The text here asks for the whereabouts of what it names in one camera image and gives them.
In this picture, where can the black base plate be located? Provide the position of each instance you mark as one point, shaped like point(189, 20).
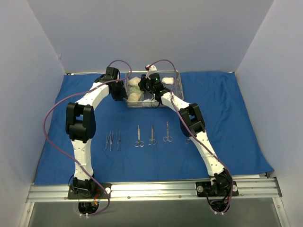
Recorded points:
point(99, 190)
point(211, 189)

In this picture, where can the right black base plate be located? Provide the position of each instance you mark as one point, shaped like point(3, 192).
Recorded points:
point(211, 189)

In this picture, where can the white gauze roll right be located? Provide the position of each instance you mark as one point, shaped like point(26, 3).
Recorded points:
point(168, 80)

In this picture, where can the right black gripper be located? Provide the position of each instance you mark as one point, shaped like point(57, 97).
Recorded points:
point(144, 83)

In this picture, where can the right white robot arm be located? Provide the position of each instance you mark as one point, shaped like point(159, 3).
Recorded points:
point(193, 126)

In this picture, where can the steel surgical scissors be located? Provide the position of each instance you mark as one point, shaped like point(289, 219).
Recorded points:
point(167, 138)

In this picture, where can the steel tweezers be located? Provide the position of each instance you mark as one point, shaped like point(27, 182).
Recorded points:
point(110, 140)
point(107, 140)
point(118, 133)

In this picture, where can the straight steel scissors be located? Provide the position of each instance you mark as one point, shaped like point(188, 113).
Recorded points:
point(152, 140)

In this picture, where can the blue surgical drape cloth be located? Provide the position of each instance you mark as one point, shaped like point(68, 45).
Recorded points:
point(228, 128)

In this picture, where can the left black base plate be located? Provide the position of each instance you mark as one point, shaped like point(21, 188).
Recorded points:
point(99, 190)

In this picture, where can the green paper packet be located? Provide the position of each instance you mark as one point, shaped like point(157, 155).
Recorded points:
point(135, 89)

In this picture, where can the aluminium front rail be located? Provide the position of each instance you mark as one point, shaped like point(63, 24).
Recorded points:
point(251, 188)

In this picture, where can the white gauze pad front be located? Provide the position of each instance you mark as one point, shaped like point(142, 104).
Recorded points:
point(149, 100)

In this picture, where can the peach gauze pack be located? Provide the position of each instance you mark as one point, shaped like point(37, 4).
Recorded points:
point(134, 97)

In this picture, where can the steel mesh instrument tray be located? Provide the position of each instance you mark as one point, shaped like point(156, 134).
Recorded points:
point(177, 89)

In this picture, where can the cream gauze pack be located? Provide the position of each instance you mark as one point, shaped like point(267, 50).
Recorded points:
point(134, 82)

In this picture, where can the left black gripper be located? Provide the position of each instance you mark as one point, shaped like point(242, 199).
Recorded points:
point(119, 92)

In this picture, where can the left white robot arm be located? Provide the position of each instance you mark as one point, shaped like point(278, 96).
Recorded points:
point(81, 125)

